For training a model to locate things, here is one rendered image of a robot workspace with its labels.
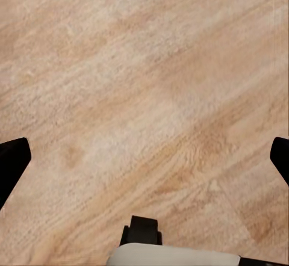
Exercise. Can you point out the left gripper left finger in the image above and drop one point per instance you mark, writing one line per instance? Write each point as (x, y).
(15, 156)

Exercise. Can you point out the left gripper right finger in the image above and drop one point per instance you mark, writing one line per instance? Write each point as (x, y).
(279, 156)

